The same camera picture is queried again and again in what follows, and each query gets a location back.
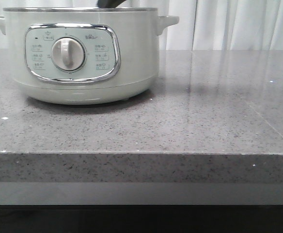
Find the pale green electric cooking pot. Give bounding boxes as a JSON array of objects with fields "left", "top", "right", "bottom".
[{"left": 0, "top": 7, "right": 179, "bottom": 105}]

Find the white curtain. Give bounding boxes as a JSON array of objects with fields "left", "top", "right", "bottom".
[{"left": 0, "top": 0, "right": 283, "bottom": 51}]

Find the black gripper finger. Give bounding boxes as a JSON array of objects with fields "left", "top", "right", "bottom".
[{"left": 96, "top": 0, "right": 125, "bottom": 8}]

